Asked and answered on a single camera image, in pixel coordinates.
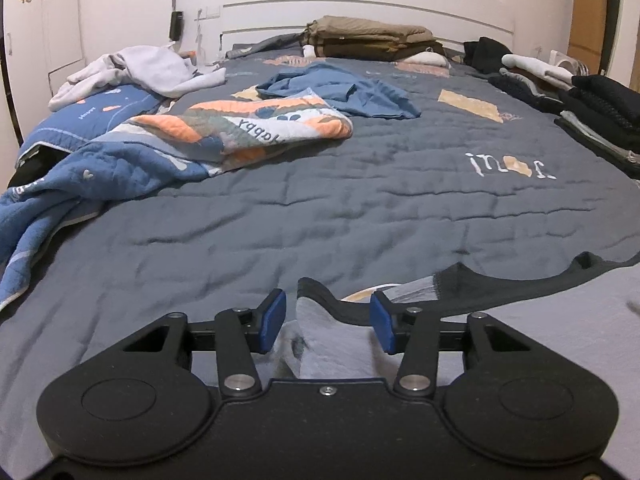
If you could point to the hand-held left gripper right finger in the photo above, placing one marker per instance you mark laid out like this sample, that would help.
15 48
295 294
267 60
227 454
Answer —
384 325

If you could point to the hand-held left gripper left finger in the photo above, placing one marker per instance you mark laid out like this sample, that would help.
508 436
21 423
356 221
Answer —
272 322

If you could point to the grey sweatshirt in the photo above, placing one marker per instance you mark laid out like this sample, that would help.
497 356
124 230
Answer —
550 320

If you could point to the olive folded clothes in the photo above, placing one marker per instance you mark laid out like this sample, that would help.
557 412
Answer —
370 35

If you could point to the stack of folded dark clothes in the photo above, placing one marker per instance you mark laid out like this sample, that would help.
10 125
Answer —
605 110

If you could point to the dark grey printed quilt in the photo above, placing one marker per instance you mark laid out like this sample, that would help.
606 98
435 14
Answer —
350 200

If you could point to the blue printed quilt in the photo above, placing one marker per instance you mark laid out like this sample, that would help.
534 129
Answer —
125 170

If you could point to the blue shirt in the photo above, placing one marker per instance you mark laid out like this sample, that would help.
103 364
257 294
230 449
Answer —
370 95

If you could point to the white pillow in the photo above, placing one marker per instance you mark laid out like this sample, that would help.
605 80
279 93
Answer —
425 58

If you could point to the dark grey folded garment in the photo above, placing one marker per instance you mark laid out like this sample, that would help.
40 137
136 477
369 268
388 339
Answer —
525 92

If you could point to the white sock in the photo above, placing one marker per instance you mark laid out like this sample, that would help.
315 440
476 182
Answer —
309 51

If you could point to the dark grey pillow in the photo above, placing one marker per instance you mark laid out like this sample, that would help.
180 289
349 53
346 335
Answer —
265 46

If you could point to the orange white bedside item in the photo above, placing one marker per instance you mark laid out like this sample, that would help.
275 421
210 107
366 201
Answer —
190 55

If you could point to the white hoodie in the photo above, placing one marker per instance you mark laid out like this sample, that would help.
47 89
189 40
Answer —
145 70

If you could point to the black crumpled garment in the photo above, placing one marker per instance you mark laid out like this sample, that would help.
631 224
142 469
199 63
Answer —
487 55

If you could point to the white folded garment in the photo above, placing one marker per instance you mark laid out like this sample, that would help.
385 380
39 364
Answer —
537 69

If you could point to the black handset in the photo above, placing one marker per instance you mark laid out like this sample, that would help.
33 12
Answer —
176 25

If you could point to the white small fan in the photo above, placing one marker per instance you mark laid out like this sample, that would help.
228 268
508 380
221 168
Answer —
570 62

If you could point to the white wardrobe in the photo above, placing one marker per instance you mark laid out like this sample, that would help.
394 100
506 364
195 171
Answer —
60 20

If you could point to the dark framed board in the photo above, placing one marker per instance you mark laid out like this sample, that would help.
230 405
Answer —
615 30

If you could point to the white wall outlet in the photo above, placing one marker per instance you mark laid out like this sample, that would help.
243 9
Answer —
213 11

